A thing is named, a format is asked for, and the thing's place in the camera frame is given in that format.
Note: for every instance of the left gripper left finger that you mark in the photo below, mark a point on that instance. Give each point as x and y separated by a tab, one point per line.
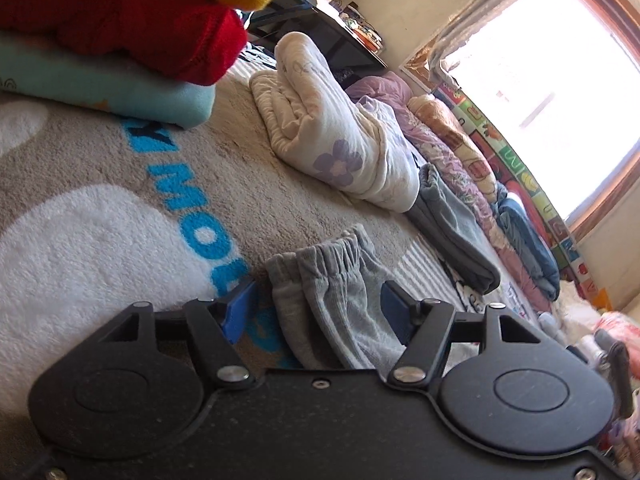
214	327

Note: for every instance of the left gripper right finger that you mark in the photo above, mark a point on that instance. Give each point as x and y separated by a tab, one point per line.
424	328

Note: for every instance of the red folded garment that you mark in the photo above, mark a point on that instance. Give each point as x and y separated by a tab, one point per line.
195	41

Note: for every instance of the black low desk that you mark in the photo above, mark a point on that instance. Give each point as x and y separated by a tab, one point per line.
349	59

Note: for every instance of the pink folded quilt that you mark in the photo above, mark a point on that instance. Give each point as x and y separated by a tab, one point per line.
623	328

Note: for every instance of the Mickey Mouse fleece blanket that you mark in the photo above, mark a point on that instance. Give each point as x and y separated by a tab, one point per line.
98	212

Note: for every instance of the colourful alphabet play mat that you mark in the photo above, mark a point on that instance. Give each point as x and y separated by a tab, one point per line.
510	169

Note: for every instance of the sheer window curtain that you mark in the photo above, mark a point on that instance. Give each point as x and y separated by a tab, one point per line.
455	35

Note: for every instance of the purple floral quilt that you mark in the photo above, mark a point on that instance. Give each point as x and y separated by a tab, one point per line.
395	92

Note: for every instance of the light grey sweatpants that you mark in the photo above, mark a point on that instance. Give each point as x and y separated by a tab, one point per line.
328	302

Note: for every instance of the cream floral folded quilt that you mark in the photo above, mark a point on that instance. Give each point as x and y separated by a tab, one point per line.
315	127

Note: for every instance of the dark grey folded pants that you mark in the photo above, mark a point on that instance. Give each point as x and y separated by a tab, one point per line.
451	228

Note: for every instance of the light blue folded blanket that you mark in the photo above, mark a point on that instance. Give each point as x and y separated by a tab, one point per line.
34	68

